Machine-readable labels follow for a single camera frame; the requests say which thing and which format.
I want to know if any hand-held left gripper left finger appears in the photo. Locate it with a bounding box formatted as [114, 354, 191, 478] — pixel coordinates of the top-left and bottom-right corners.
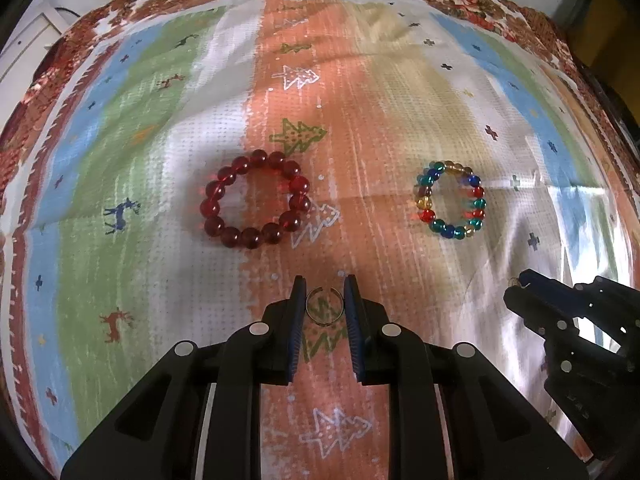
[60, 275, 308, 480]

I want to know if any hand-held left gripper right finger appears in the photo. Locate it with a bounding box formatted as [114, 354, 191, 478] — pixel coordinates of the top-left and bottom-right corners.
[342, 274, 591, 480]

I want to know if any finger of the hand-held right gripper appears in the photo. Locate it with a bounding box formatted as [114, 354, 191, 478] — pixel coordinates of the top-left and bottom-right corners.
[502, 284, 581, 348]
[517, 268, 626, 311]

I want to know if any small gold ring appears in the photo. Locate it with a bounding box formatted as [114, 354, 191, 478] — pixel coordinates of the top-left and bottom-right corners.
[305, 286, 347, 327]

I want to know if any striped patterned cloth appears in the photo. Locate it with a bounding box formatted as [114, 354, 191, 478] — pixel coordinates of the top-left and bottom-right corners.
[0, 0, 640, 480]

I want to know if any white headboard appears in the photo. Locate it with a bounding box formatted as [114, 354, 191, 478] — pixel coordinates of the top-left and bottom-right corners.
[0, 0, 76, 91]

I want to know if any multicolour glass bead bracelet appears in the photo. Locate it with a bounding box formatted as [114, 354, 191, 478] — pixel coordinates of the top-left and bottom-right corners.
[413, 160, 487, 241]

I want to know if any dark red bead bracelet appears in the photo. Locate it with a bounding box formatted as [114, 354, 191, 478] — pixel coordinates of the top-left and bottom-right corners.
[198, 149, 312, 251]

